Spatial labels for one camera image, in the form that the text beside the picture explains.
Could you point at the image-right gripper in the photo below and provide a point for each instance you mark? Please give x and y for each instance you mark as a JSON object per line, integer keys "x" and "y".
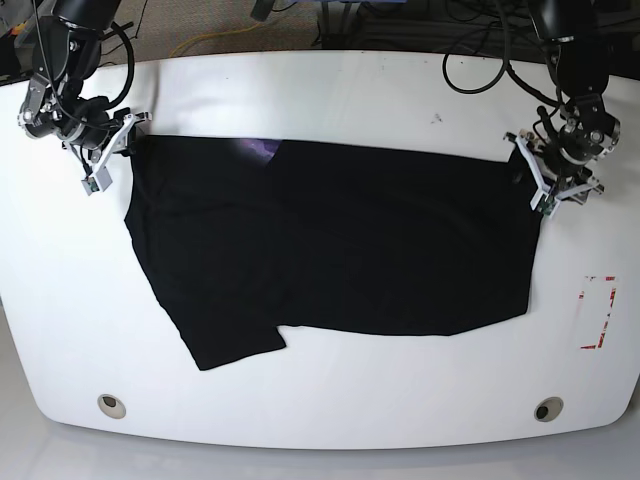
{"x": 575, "y": 132}

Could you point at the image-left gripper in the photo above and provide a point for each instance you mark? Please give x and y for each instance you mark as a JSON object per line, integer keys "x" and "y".
{"x": 80, "y": 122}

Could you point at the table cable grommet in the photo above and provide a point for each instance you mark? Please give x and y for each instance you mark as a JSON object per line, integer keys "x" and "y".
{"x": 111, "y": 406}
{"x": 548, "y": 409}

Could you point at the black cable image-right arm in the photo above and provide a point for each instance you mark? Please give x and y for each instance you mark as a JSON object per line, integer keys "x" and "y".
{"x": 501, "y": 12}

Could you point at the right table cable grommet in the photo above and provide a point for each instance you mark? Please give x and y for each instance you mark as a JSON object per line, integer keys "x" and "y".
{"x": 548, "y": 409}

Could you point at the white wrist camera mount image-right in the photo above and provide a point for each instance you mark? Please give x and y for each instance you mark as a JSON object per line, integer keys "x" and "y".
{"x": 542, "y": 182}

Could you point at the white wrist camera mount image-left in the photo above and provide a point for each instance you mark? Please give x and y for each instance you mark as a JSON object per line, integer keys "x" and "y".
{"x": 94, "y": 151}

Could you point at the red tape rectangle marking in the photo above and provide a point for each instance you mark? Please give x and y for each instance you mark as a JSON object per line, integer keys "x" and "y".
{"x": 594, "y": 311}

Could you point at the left table cable grommet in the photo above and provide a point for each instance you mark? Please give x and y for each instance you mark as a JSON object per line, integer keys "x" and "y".
{"x": 111, "y": 406}

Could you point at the black printed T-shirt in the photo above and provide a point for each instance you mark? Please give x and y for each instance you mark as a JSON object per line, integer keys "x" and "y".
{"x": 239, "y": 239}

